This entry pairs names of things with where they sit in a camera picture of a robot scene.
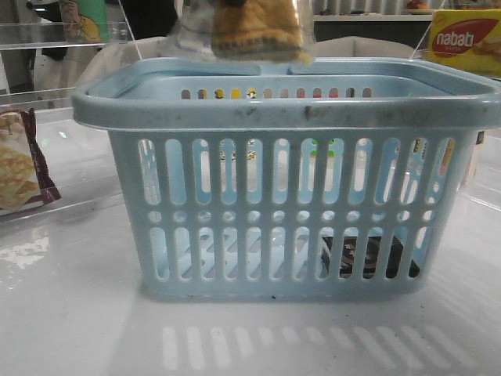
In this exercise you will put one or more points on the bread slice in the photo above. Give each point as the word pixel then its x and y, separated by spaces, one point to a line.
pixel 244 31

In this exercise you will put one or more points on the light blue plastic basket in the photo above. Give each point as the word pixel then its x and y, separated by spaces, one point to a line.
pixel 334 180

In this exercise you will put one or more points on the clear acrylic display shelf left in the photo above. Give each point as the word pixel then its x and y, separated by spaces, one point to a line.
pixel 40 69

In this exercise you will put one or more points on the maroon biscuit packet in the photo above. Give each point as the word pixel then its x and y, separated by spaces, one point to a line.
pixel 25 180

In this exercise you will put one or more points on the green cartoon snack packet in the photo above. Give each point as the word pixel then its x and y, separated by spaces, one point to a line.
pixel 84 20

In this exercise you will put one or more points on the yellow nabati wafer box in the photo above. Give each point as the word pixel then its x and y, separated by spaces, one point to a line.
pixel 466 40

